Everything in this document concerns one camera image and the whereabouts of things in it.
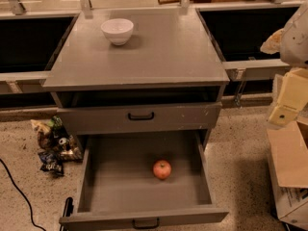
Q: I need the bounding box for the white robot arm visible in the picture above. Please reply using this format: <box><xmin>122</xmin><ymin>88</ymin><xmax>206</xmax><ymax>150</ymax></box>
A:
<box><xmin>260</xmin><ymin>2</ymin><xmax>308</xmax><ymax>127</ymax></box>

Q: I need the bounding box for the black floor cable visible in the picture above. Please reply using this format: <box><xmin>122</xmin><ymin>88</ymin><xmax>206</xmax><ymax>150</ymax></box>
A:
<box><xmin>0</xmin><ymin>158</ymin><xmax>47</xmax><ymax>231</ymax></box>

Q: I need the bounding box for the black middle drawer handle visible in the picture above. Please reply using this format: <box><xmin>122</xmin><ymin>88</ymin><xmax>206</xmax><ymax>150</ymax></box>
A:
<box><xmin>132</xmin><ymin>218</ymin><xmax>160</xmax><ymax>230</ymax></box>

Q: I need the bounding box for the white ceramic bowl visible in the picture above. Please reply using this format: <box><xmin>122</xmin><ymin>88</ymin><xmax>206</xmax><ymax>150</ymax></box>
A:
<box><xmin>101</xmin><ymin>18</ymin><xmax>134</xmax><ymax>45</ymax></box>

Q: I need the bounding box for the closed grey top drawer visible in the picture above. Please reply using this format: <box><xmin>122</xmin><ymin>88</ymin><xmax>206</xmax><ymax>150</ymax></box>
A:
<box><xmin>58</xmin><ymin>103</ymin><xmax>221</xmax><ymax>135</ymax></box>

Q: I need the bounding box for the metal shelf bracket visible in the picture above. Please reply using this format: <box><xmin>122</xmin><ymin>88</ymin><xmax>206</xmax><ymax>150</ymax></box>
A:
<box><xmin>234</xmin><ymin>69</ymin><xmax>246</xmax><ymax>107</ymax></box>

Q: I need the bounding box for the red apple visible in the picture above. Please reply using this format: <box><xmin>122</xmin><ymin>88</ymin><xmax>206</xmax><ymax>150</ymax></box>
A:
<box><xmin>152</xmin><ymin>160</ymin><xmax>172</xmax><ymax>180</ymax></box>

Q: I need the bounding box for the black top drawer handle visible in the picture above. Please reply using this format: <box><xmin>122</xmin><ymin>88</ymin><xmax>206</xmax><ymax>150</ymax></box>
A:
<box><xmin>128</xmin><ymin>112</ymin><xmax>155</xmax><ymax>121</ymax></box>

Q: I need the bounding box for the cardboard box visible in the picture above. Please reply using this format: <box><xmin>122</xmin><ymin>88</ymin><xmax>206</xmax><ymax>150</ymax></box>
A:
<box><xmin>267</xmin><ymin>116</ymin><xmax>308</xmax><ymax>231</ymax></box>

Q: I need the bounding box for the yellow snack bag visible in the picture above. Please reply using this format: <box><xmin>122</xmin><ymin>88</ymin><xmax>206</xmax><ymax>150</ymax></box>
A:
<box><xmin>31</xmin><ymin>119</ymin><xmax>51</xmax><ymax>135</ymax></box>

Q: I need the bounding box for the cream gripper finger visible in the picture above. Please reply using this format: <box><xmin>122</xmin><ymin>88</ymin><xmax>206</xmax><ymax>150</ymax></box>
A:
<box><xmin>260</xmin><ymin>29</ymin><xmax>284</xmax><ymax>55</ymax></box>
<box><xmin>268</xmin><ymin>68</ymin><xmax>308</xmax><ymax>127</ymax></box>

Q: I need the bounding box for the grey drawer cabinet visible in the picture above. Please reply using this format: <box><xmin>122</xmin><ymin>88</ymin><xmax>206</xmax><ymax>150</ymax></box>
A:
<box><xmin>41</xmin><ymin>7</ymin><xmax>231</xmax><ymax>137</ymax></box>

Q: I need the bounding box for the green snack bag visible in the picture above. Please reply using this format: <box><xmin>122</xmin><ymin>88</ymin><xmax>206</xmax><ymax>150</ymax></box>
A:
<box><xmin>47</xmin><ymin>115</ymin><xmax>63</xmax><ymax>137</ymax></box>

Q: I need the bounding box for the open grey middle drawer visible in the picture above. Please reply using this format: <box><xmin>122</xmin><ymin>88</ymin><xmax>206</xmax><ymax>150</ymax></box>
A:
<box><xmin>60</xmin><ymin>131</ymin><xmax>227</xmax><ymax>231</ymax></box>

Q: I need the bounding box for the dark blue snack bag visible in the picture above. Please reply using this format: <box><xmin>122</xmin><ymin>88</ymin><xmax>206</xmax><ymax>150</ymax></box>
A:
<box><xmin>38</xmin><ymin>151</ymin><xmax>64</xmax><ymax>176</ymax></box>

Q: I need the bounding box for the brown snack bag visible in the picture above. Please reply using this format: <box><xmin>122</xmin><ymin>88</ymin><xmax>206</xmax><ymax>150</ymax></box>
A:
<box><xmin>38</xmin><ymin>133</ymin><xmax>83</xmax><ymax>161</ymax></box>

